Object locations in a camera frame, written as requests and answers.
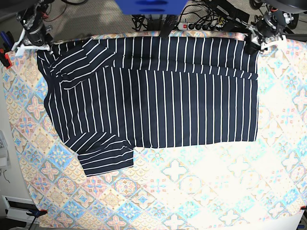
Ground white box left edge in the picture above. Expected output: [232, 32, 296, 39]
[0, 131, 11, 169]

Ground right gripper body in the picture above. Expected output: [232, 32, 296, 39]
[23, 23, 53, 46]

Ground patterned tile tablecloth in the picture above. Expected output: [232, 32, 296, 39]
[0, 40, 307, 230]

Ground blue box overhead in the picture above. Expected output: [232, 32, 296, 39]
[115, 0, 188, 15]

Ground orange clamp bottom left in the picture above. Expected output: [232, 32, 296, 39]
[26, 209, 47, 218]

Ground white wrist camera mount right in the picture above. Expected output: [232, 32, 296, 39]
[11, 29, 51, 57]

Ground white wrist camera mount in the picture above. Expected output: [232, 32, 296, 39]
[245, 24, 287, 51]
[11, 29, 51, 57]

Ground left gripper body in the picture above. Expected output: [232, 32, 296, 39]
[249, 18, 284, 45]

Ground navy white striped T-shirt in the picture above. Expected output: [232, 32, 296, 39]
[37, 36, 259, 176]

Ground blue clamp handles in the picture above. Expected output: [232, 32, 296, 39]
[0, 31, 15, 50]

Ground white tray bottom left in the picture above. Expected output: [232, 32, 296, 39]
[2, 195, 37, 223]

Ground white power strip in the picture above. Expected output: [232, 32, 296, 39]
[177, 22, 223, 31]

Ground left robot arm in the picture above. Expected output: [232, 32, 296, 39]
[245, 0, 307, 54]

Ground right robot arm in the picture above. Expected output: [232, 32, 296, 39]
[16, 0, 54, 46]

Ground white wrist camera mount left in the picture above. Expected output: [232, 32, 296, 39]
[245, 24, 287, 51]

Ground red black clamp left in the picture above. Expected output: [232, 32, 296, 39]
[0, 48, 12, 69]

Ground black remote-like device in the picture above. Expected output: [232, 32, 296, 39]
[159, 15, 178, 38]

